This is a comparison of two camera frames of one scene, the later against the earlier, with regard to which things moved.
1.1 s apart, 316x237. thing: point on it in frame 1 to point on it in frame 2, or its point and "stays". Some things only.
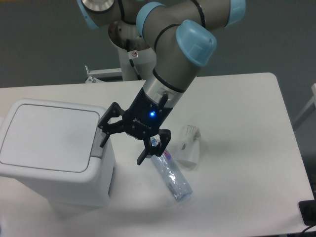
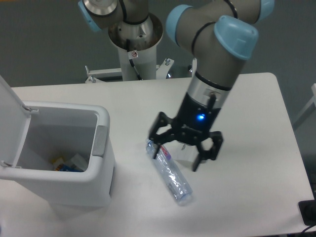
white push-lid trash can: (54, 149) stays
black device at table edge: (308, 211) stays
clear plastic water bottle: (171, 174) stays
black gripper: (142, 118) to (191, 124)
